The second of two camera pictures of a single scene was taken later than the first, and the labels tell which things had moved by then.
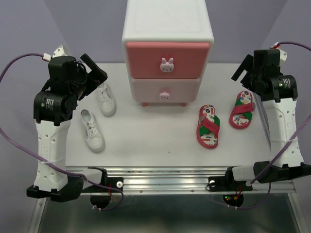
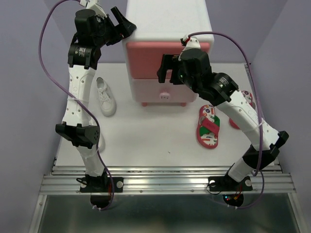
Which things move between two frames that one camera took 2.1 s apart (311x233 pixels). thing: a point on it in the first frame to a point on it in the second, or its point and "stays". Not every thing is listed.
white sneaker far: (108, 105) stays
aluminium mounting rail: (179, 179) stays
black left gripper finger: (99, 75) to (126, 29)
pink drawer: (168, 60) stays
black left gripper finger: (88, 61) to (120, 18)
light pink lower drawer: (165, 90) stays
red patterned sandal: (208, 127) stays
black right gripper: (247, 65) to (167, 63)
